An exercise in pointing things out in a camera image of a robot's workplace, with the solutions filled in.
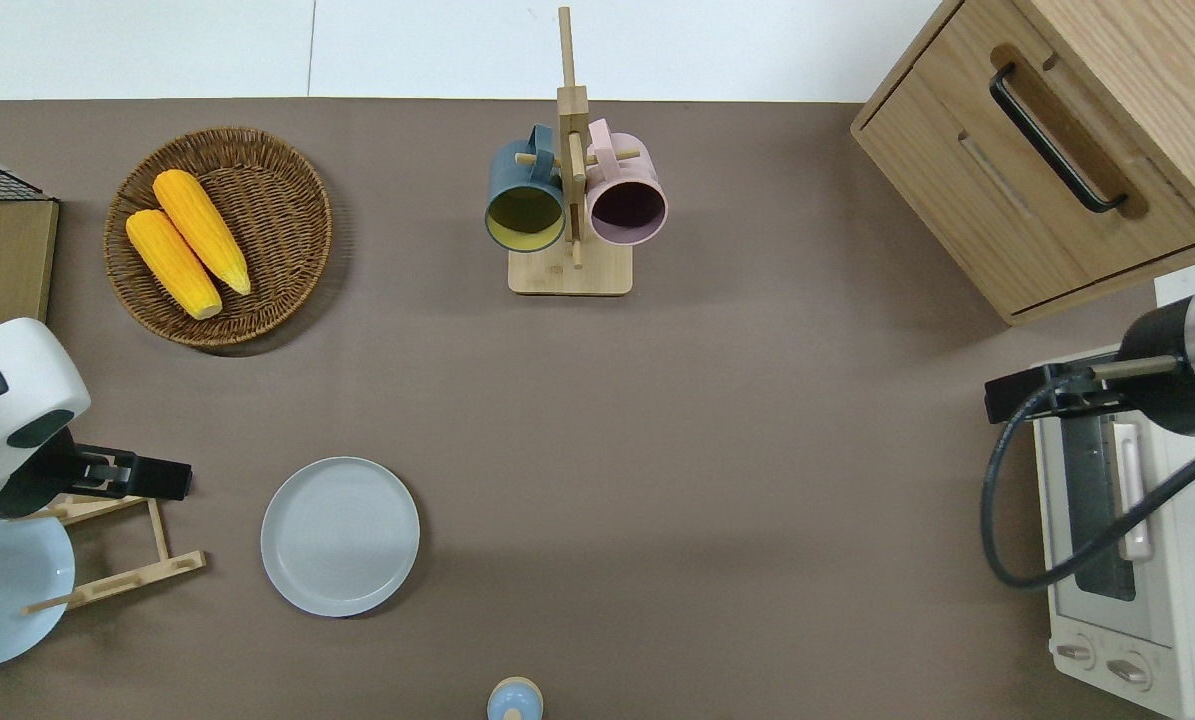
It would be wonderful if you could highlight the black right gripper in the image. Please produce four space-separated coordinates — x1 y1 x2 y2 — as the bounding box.
985 362 1123 423

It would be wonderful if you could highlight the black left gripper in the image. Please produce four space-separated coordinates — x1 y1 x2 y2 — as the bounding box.
72 445 193 501

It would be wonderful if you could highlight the gray plate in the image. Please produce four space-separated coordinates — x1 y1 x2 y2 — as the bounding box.
260 457 421 618

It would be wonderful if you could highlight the wooden plate rack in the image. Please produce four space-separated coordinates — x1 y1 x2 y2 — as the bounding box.
22 492 207 616

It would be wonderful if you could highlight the light blue plate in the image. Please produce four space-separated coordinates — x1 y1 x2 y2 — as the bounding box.
0 515 76 669

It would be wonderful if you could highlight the yellow corn cob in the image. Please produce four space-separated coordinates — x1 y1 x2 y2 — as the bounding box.
125 208 224 321
152 169 252 297

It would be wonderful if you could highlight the wooden drawer cabinet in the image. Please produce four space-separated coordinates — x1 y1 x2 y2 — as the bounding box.
850 0 1195 327

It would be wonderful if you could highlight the wooden board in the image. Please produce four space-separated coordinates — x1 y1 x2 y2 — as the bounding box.
0 199 60 341

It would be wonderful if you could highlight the white toaster oven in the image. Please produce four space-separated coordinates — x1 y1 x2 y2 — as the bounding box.
1032 345 1195 720

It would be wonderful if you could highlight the round wicker basket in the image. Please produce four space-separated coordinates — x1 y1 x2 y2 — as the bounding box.
104 127 334 349

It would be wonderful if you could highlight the pink mug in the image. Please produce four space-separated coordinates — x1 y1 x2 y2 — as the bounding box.
585 118 669 247

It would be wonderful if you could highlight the wooden mug tree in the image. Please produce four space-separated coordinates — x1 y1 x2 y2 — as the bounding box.
508 6 643 297

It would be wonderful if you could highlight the dark teal mug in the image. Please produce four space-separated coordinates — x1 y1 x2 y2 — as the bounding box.
484 123 567 254

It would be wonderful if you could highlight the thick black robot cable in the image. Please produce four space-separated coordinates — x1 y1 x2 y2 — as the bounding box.
980 378 1195 591

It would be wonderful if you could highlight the cream oven door handle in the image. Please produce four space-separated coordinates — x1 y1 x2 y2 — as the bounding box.
1112 422 1155 561

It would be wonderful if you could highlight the black cabinet handle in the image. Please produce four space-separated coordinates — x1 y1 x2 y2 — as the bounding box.
989 63 1129 214

